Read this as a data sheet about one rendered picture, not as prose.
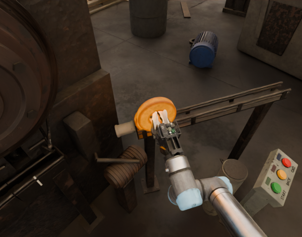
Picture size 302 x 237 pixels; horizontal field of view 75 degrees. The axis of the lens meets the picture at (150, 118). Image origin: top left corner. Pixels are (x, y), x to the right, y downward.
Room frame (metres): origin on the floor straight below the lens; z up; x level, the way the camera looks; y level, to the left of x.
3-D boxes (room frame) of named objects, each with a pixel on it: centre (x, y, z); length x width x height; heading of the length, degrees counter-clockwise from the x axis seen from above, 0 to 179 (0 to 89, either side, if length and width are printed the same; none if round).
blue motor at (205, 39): (2.34, -0.68, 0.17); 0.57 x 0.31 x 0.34; 160
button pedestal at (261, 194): (0.39, -0.56, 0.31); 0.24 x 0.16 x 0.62; 140
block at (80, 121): (0.53, 0.30, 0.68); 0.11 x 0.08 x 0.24; 50
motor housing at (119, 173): (0.51, 0.13, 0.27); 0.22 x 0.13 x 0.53; 140
